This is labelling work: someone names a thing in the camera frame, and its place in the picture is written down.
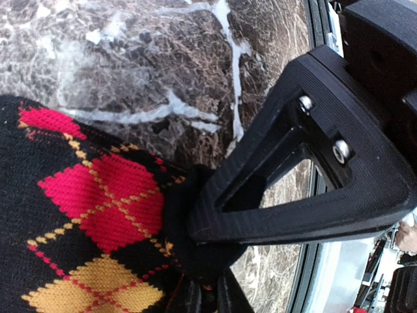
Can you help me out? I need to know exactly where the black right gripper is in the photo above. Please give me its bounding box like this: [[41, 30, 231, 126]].
[[341, 1, 416, 168]]

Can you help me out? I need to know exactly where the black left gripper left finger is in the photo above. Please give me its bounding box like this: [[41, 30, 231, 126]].
[[165, 276, 202, 313]]

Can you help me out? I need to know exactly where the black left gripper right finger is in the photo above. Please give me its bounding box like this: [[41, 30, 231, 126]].
[[217, 269, 254, 313]]

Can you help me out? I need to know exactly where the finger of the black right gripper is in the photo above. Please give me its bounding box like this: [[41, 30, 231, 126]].
[[188, 46, 416, 245]]

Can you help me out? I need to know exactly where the black red yellow argyle sock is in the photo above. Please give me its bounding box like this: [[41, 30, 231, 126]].
[[1, 95, 244, 312]]

